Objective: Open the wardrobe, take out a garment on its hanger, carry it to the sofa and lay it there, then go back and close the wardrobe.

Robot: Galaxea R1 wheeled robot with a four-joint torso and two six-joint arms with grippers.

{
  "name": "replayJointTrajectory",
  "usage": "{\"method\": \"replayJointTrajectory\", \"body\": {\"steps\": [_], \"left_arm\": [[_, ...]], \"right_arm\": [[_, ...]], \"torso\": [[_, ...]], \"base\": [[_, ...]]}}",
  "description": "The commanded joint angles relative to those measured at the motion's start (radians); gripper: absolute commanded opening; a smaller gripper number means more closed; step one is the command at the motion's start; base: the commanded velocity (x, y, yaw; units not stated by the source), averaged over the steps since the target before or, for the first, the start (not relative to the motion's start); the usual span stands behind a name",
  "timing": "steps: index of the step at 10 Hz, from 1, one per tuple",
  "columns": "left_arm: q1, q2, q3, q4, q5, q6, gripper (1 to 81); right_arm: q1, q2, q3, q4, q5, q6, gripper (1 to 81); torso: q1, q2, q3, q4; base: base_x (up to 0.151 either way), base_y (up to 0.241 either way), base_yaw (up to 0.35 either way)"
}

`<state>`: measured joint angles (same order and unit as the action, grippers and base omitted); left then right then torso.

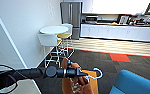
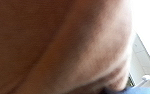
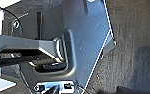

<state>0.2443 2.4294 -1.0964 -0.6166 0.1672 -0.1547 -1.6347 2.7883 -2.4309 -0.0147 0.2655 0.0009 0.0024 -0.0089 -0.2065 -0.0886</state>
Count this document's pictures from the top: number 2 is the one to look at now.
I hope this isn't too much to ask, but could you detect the large blue sofa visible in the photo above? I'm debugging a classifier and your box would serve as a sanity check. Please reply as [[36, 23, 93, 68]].
[[99, 84, 150, 94]]

